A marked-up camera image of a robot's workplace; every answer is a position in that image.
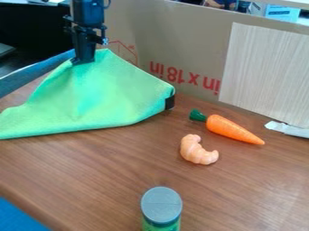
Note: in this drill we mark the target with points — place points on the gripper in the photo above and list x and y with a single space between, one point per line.
87 13

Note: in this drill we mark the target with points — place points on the green cloth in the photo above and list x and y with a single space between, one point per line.
88 96

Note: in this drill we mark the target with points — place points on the cardboard box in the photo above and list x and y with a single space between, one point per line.
177 45

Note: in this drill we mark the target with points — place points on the orange toy croissant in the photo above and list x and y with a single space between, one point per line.
197 150

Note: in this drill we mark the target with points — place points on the orange toy carrot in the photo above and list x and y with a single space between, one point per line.
229 128

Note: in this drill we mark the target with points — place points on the green can with grey lid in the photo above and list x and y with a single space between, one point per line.
161 210

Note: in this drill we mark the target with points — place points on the light wooden board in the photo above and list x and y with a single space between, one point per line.
265 73

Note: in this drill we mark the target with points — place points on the white tape piece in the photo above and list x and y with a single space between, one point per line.
287 127

